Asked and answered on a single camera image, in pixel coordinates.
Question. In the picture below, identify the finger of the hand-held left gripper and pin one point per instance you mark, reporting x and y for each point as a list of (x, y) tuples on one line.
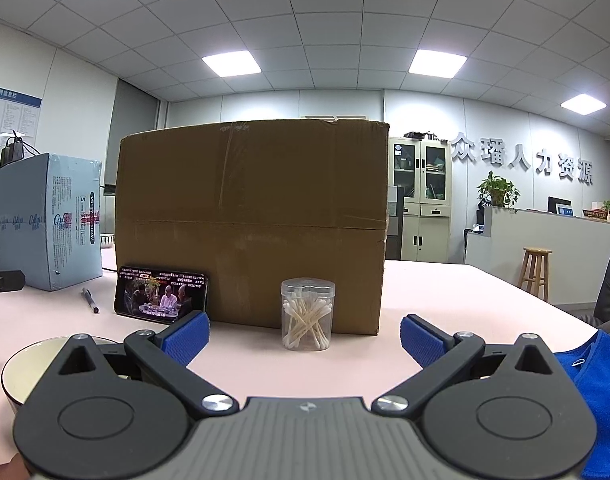
[(7, 281)]

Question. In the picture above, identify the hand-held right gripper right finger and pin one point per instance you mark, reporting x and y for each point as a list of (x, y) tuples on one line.
[(425, 340)]

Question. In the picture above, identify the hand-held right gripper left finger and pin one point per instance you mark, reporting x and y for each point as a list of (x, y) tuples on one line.
[(187, 335)]

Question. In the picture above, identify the dark blue ceramic bowl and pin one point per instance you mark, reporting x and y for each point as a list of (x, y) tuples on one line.
[(25, 370)]

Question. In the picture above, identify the small patterned bowl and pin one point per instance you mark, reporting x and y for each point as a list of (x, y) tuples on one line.
[(108, 241)]

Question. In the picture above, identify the person's right hand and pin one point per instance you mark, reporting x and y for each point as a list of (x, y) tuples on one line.
[(5, 472)]

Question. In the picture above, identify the black smartphone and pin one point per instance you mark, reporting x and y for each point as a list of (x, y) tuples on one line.
[(155, 295)]

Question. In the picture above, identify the light blue carton box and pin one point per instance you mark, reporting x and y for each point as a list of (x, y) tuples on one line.
[(30, 220)]

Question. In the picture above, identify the black pen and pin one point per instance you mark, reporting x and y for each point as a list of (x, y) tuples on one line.
[(89, 300)]

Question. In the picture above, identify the clear cotton swab jar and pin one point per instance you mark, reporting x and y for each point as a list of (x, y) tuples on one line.
[(307, 320)]

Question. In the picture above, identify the beige filing cabinet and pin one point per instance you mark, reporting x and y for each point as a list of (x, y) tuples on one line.
[(420, 220)]

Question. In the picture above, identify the wooden stool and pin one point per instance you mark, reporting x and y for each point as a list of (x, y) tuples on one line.
[(535, 255)]

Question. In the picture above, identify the large brown cardboard box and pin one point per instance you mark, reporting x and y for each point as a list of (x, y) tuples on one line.
[(255, 210)]

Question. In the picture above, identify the white reception counter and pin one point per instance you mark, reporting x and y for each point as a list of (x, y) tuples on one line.
[(575, 260)]

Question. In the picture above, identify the blue cloth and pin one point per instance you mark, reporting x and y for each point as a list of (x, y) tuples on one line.
[(600, 400)]

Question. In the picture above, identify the computer monitor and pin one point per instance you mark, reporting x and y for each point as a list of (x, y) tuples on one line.
[(555, 205)]

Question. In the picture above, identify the grey door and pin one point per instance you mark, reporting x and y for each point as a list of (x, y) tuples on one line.
[(135, 110)]

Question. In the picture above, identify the square ceiling light panel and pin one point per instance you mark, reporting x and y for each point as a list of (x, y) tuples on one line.
[(437, 62), (231, 63), (584, 105)]

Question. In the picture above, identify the blue and white wall poster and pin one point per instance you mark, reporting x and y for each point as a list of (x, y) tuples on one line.
[(10, 110)]

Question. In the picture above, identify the silver wall letters sign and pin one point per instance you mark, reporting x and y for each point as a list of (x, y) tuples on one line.
[(464, 145)]

